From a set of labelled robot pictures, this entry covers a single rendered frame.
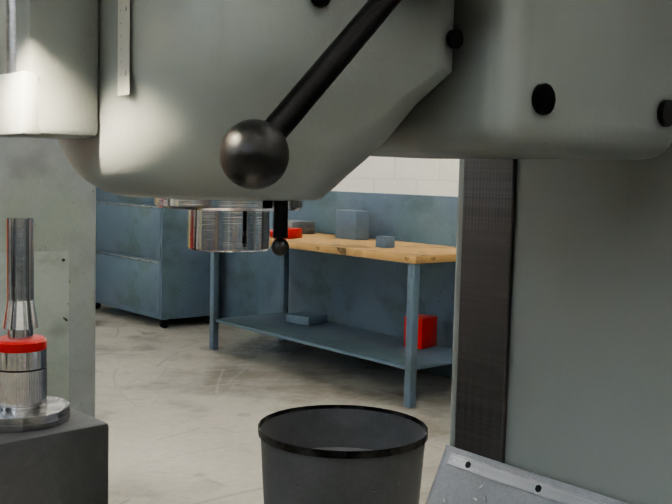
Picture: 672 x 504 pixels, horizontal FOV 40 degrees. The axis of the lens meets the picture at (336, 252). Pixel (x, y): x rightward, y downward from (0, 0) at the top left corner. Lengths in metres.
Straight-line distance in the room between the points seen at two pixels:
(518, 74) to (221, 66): 0.18
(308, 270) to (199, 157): 6.79
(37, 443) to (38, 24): 0.49
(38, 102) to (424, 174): 5.87
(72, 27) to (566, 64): 0.28
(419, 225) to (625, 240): 5.54
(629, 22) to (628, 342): 0.29
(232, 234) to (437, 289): 5.72
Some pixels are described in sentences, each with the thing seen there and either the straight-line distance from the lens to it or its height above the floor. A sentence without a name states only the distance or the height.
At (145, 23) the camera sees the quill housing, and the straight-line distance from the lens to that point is 0.45.
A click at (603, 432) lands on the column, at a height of 1.11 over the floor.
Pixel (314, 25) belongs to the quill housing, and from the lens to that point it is 0.46.
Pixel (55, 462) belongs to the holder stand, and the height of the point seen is 1.06.
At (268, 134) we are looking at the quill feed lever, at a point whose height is 1.34.
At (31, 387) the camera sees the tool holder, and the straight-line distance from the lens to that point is 0.90.
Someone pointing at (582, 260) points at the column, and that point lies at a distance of 0.82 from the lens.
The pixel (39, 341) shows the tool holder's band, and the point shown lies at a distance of 0.90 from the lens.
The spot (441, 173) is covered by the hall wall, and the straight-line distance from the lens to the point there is 6.19.
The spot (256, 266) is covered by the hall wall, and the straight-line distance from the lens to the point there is 7.80.
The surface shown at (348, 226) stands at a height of 0.97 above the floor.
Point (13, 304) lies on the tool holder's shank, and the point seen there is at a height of 1.20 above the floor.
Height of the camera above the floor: 1.32
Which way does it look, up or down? 5 degrees down
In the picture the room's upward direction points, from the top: 1 degrees clockwise
